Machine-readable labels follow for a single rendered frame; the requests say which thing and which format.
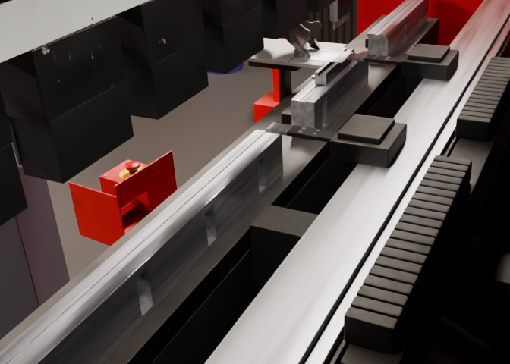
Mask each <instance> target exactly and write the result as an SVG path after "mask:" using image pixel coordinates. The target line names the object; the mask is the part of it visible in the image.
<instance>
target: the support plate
mask: <svg viewBox="0 0 510 364"><path fill-rule="evenodd" d="M318 44H319V46H320V49H327V50H336V51H340V50H341V49H343V48H347V45H346V44H338V43H329V42H318ZM294 49H295V48H294V47H293V46H292V44H290V43H289V42H288V41H287V40H286V39H266V38H264V49H263V50H262V51H260V52H258V53H257V54H255V55H254V56H253V57H251V58H249V59H248V60H246V61H252V62H259V63H267V64H280V65H288V66H295V67H308V68H316V69H319V68H321V67H322V66H323V65H324V64H325V63H326V61H314V60H307V59H299V58H294V59H293V60H291V59H292V58H293V57H294ZM290 60H291V61H290ZM289 61H290V62H289Z"/></svg>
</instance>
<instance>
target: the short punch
mask: <svg viewBox="0 0 510 364"><path fill-rule="evenodd" d="M329 8H330V21H332V22H333V29H335V28H337V27H338V26H339V25H341V24H342V23H344V22H345V21H346V20H347V19H348V13H349V12H350V11H351V0H336V1H334V2H333V3H332V4H330V5H329Z"/></svg>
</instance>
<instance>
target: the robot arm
mask: <svg viewBox="0 0 510 364"><path fill-rule="evenodd" d="M321 28H322V24H321V23H320V22H319V21H316V22H312V23H310V22H308V21H307V20H306V21H304V22H303V23H302V24H300V25H299V26H297V27H295V28H294V29H293V30H291V31H290V32H288V33H286V34H285V35H284V38H285V39H286V40H287V41H288V42H289V43H290V44H292V46H293V47H294V48H295V49H297V50H298V51H299V52H300V53H301V54H302V55H305V56H306V57H308V58H309V57H311V56H310V54H309V52H308V51H307V50H306V49H305V48H304V45H305V44H306V42H308V44H309V45H310V47H311V48H314V49H317V50H320V46H319V44H318V42H317V41H316V39H315V37H316V35H317V34H318V32H319V31H320V30H321Z"/></svg>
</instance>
